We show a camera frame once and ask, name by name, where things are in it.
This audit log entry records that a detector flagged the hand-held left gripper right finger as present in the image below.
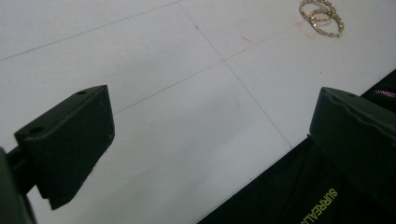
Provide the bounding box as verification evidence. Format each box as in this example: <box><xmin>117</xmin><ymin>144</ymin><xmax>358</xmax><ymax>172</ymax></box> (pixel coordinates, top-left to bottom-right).
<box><xmin>308</xmin><ymin>86</ymin><xmax>396</xmax><ymax>214</ymax></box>

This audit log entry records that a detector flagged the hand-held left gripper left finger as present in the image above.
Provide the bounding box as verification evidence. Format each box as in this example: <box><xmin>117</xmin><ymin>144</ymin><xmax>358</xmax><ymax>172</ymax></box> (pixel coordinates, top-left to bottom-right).
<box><xmin>7</xmin><ymin>84</ymin><xmax>116</xmax><ymax>211</ymax></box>

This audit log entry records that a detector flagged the black device with purple lights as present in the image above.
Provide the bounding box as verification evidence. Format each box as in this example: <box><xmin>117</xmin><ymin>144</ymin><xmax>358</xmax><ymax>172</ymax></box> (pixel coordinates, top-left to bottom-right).
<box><xmin>360</xmin><ymin>68</ymin><xmax>396</xmax><ymax>114</ymax></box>

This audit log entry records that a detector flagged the black clothing with yellow print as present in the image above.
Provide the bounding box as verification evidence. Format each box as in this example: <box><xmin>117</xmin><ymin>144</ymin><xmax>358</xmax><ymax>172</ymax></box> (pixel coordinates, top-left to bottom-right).
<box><xmin>197</xmin><ymin>135</ymin><xmax>396</xmax><ymax>224</ymax></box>

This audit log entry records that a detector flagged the large gold studded hoop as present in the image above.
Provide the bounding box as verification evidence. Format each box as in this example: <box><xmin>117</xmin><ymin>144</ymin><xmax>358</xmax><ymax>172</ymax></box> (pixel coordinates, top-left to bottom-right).
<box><xmin>309</xmin><ymin>7</ymin><xmax>346</xmax><ymax>38</ymax></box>

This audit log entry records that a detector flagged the small gold studded hoop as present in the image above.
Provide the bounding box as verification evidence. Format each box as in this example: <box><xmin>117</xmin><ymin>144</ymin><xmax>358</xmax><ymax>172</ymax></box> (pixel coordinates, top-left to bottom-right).
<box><xmin>299</xmin><ymin>0</ymin><xmax>338</xmax><ymax>23</ymax></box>

